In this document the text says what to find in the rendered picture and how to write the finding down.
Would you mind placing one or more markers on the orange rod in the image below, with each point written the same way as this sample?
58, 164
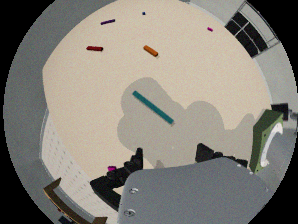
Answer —
150, 50

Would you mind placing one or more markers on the turquoise rod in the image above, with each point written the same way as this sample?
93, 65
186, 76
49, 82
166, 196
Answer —
153, 107

